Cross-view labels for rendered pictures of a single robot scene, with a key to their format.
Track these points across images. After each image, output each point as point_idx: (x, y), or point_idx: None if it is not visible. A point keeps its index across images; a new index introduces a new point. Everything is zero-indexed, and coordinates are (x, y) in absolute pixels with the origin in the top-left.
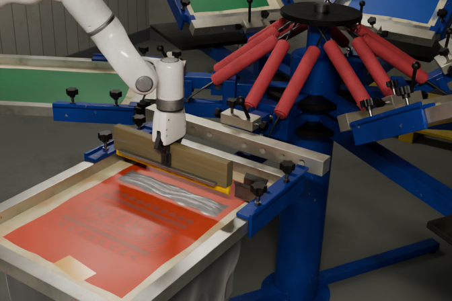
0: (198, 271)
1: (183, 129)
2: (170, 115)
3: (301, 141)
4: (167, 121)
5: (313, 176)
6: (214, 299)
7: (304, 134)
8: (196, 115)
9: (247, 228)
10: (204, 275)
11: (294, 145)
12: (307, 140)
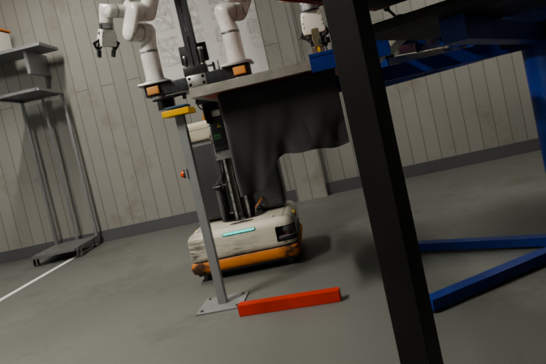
0: (255, 80)
1: (320, 25)
2: (304, 14)
3: (526, 60)
4: (302, 18)
5: (544, 94)
6: (313, 129)
7: (504, 45)
8: (461, 64)
9: (309, 66)
10: (295, 105)
11: (525, 67)
12: (529, 58)
